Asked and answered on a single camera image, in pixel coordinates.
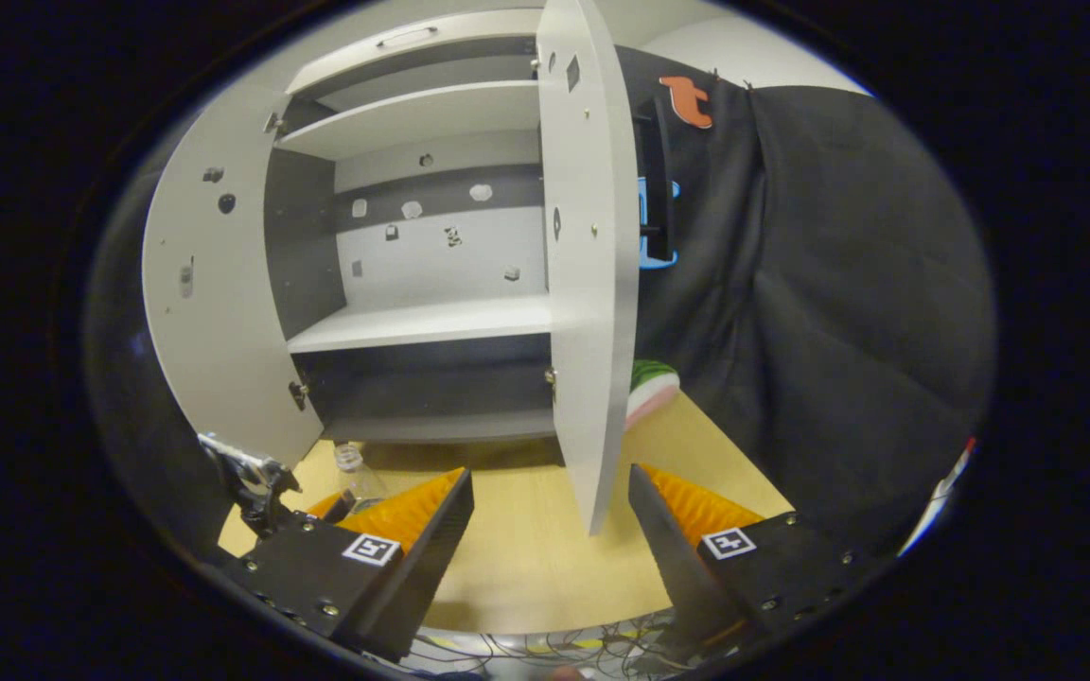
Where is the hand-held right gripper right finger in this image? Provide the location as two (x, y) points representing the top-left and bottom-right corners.
(627, 463), (887, 659)

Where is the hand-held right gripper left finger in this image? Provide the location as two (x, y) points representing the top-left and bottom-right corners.
(223, 466), (476, 663)

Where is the clear plastic bottle green label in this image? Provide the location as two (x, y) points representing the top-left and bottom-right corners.
(332, 442), (390, 516)

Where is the white cabinet door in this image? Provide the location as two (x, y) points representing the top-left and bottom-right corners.
(141, 85), (324, 469)
(536, 0), (641, 537)

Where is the white grey cabinet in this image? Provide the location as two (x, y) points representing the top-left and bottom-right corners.
(264, 9), (565, 445)

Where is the white cabinet shelf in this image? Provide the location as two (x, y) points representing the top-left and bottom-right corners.
(287, 295), (554, 356)
(275, 80), (543, 162)

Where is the watermelon slice toy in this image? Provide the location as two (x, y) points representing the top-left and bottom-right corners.
(624, 358), (681, 432)

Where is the white red object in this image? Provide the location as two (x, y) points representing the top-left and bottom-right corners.
(898, 435), (978, 559)

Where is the black backdrop cloth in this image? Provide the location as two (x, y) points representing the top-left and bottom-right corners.
(616, 43), (995, 559)

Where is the tangle of cables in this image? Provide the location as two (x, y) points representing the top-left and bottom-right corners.
(403, 613), (697, 680)

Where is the black door handle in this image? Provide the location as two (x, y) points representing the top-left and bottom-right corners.
(638, 95), (680, 266)

